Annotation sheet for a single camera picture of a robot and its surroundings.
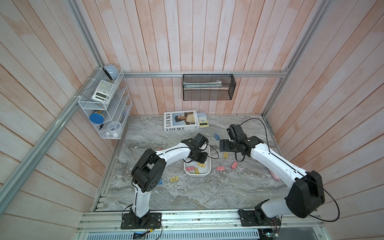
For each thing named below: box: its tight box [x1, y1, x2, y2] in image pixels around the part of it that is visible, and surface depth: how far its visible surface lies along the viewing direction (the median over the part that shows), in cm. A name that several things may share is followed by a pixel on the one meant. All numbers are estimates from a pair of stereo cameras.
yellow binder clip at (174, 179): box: [170, 176, 179, 183], surface depth 88 cm
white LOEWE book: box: [163, 109, 200, 132], surface depth 114 cm
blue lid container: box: [89, 113, 105, 124], surface depth 78 cm
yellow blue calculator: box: [197, 112, 209, 128], surface depth 117 cm
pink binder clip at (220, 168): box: [216, 166, 225, 171], surface depth 92 cm
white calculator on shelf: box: [91, 79, 117, 104], surface depth 77 cm
